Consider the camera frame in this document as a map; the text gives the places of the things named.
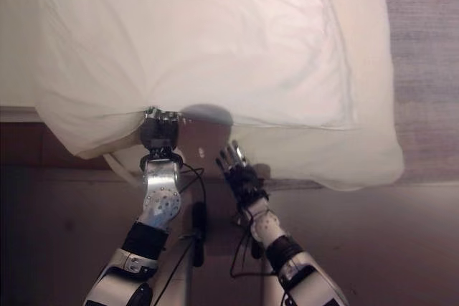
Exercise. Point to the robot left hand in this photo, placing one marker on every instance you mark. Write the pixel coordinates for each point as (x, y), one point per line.
(159, 132)

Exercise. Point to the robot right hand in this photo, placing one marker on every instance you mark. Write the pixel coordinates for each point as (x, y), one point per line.
(243, 178)

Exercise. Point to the white pillow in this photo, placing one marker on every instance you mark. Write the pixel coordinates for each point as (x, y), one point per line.
(201, 41)

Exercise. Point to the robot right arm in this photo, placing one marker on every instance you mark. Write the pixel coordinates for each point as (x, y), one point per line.
(283, 248)

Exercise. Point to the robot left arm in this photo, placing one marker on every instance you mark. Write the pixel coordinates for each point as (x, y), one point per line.
(161, 195)

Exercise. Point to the white bed sheet edge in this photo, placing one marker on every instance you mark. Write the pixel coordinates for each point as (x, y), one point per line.
(120, 168)

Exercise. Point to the black oblong device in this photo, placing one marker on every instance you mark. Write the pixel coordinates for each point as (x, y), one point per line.
(199, 229)

